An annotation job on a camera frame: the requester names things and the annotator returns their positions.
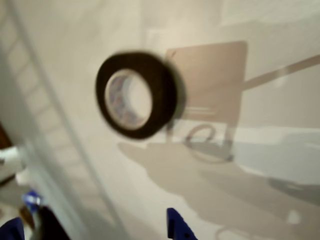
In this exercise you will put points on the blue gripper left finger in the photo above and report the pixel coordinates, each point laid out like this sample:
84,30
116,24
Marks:
12,231

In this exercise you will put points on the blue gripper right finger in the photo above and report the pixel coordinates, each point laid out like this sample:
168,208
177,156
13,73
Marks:
178,228

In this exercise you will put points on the black tape roll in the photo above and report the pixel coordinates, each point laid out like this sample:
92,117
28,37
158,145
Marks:
165,100

